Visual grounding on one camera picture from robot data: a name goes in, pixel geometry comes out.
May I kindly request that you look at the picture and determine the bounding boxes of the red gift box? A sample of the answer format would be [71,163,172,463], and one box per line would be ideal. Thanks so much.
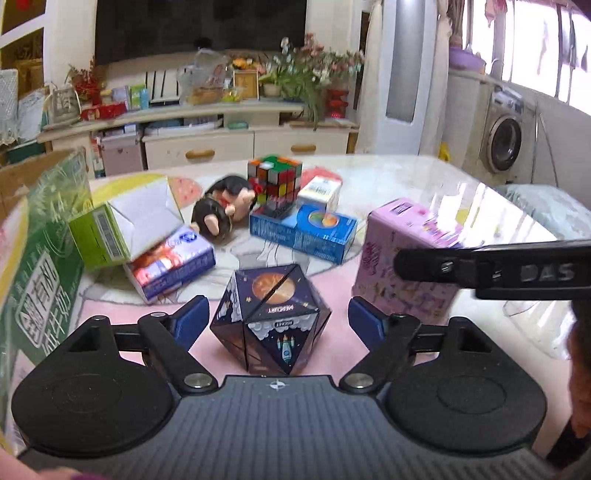
[81,102,127,121]

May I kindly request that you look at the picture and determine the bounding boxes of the dark space print magic cube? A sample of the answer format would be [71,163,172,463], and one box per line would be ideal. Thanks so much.
[209,264,333,376]

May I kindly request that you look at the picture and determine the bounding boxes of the green white carton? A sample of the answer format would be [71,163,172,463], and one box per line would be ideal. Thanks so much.
[129,84,151,110]

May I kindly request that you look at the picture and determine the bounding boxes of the white lace cloth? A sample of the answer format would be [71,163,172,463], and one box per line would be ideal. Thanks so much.
[0,69,19,146]

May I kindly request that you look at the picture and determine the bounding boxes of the white yellow medicine box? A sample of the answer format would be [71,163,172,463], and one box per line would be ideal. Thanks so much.
[297,175,344,214]

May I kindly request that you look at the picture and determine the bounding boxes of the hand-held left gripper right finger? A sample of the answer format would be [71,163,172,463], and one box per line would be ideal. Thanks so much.
[338,296,506,397]

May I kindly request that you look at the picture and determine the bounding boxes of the white standing air conditioner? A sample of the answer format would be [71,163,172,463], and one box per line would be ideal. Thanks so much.
[358,0,446,155]

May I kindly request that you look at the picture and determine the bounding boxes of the cream tv cabinet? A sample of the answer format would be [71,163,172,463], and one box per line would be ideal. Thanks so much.
[39,99,361,178]

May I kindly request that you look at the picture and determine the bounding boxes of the person's right forearm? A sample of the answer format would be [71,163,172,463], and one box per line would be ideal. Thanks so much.
[545,299,591,472]

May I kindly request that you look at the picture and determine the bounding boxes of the blue medicine box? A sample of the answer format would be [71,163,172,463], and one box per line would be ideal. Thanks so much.
[249,204,359,265]

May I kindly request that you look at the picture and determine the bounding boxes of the brown haired doll figure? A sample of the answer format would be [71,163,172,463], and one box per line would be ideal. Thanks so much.
[191,174,258,244]

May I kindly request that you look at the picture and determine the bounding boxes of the white round tray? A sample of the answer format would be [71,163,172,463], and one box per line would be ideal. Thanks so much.
[148,117,222,134]

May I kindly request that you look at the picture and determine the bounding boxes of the green printed cardboard box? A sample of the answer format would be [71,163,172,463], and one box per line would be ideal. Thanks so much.
[0,147,95,455]

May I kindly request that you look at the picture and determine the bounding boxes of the clear plastic bag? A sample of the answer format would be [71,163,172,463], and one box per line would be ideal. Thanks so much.
[178,48,232,106]

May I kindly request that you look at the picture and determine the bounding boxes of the colourful puzzle cube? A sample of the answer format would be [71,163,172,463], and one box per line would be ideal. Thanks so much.
[247,156,304,209]

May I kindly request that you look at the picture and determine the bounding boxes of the framed certificate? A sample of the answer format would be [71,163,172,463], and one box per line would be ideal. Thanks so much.
[232,69,259,100]

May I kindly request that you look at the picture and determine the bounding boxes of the blue white red box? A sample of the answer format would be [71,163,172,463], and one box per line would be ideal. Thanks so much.
[124,225,217,305]

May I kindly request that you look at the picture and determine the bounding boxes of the potted green plant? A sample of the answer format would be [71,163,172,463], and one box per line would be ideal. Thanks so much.
[259,65,328,130]

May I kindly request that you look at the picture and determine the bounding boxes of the red lantern ornament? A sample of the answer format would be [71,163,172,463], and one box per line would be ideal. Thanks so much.
[325,88,348,120]

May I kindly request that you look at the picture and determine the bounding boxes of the silver case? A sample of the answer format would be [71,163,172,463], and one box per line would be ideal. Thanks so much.
[100,134,145,177]

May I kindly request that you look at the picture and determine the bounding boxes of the white square plant pot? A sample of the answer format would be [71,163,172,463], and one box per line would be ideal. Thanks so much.
[50,85,79,124]

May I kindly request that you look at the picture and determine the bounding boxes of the black television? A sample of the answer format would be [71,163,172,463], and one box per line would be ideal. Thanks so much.
[95,0,308,65]

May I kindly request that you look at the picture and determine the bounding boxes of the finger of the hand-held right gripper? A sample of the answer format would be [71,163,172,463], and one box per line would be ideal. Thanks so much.
[394,247,481,283]

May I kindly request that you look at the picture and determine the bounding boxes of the green white box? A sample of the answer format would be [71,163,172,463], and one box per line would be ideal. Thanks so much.
[68,178,186,271]

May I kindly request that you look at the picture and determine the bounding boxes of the red berry branches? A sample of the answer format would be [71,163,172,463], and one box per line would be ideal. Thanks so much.
[65,58,107,102]

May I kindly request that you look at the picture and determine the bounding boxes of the artificial pink white flowers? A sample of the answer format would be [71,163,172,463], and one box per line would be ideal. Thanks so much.
[277,32,365,100]

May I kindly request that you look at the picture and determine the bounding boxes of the silver washing machine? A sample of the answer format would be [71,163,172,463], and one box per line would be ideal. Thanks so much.
[480,85,539,175]

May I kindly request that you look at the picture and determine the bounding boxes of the wide cream cabinet drawer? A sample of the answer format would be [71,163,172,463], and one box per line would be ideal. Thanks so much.
[144,134,254,171]

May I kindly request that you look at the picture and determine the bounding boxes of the clear plastic packaging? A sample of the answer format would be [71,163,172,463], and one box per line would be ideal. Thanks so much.
[502,295,578,361]

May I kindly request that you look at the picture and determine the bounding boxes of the pink purple toy box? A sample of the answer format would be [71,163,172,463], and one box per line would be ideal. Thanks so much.
[352,198,468,324]

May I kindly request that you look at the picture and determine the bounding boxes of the purple basin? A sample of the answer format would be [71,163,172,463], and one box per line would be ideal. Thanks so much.
[449,46,486,75]

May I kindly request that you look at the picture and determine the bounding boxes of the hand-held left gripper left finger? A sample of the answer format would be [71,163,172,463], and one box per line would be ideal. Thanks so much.
[67,294,220,397]

